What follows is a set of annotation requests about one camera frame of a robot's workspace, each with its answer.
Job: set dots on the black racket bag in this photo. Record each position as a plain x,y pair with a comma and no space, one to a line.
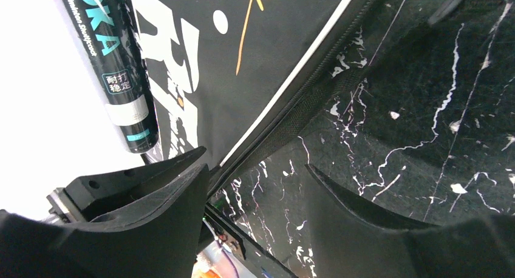
238,78

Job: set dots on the black shuttlecock tube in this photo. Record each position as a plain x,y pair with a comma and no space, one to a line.
105,35

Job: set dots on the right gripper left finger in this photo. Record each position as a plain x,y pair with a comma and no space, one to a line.
143,223

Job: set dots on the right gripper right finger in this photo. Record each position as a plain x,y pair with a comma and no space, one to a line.
353,237

